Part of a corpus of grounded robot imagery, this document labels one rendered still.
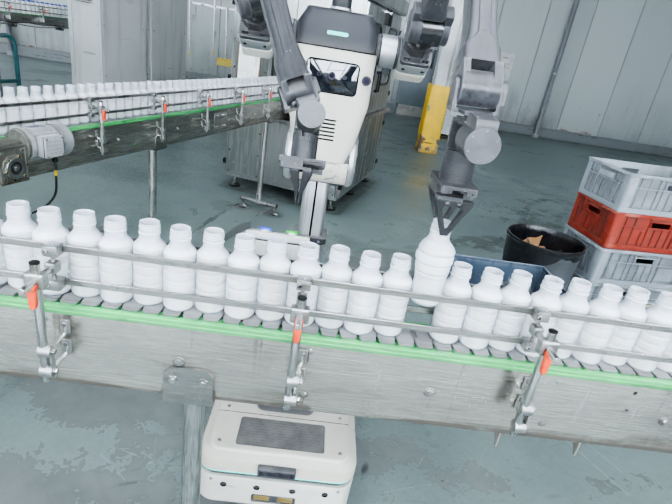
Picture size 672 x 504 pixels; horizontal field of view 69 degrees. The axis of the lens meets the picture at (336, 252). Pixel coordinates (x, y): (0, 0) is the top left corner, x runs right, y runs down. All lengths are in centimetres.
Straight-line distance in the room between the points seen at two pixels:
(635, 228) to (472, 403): 232
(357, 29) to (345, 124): 26
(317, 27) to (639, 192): 219
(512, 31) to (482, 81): 1269
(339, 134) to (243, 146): 354
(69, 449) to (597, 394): 177
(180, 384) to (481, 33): 84
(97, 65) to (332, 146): 552
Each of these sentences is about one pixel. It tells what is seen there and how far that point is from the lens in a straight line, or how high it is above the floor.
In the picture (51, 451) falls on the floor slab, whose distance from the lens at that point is 218.
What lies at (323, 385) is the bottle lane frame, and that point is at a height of 89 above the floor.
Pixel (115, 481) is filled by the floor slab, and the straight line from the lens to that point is 203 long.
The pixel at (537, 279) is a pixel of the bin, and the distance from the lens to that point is 174.
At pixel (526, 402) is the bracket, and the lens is 103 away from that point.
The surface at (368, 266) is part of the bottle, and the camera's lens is 90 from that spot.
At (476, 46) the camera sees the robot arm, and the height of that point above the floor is 154.
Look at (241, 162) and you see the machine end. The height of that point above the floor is 28.
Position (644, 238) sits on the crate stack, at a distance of 330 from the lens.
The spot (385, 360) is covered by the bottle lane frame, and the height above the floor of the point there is 97.
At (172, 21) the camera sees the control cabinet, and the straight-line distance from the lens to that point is 775.
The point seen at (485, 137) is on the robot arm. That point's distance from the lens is 78.
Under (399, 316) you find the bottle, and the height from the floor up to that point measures 105.
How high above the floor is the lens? 152
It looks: 23 degrees down
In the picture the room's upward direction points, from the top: 9 degrees clockwise
